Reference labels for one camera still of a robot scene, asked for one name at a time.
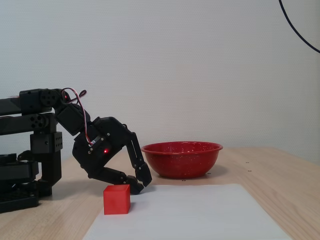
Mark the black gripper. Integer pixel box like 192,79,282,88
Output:
71,116,153,195

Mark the red cube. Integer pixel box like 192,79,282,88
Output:
103,184,132,216

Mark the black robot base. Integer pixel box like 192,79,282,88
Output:
0,153,41,215

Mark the red speckled bowl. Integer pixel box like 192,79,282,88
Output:
140,141,224,180

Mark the white paper sheet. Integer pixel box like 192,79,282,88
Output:
82,183,293,240

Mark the red white gripper servo wire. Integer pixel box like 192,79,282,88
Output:
60,87,97,146

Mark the thin black hanging cable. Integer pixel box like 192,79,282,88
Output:
278,0,320,54

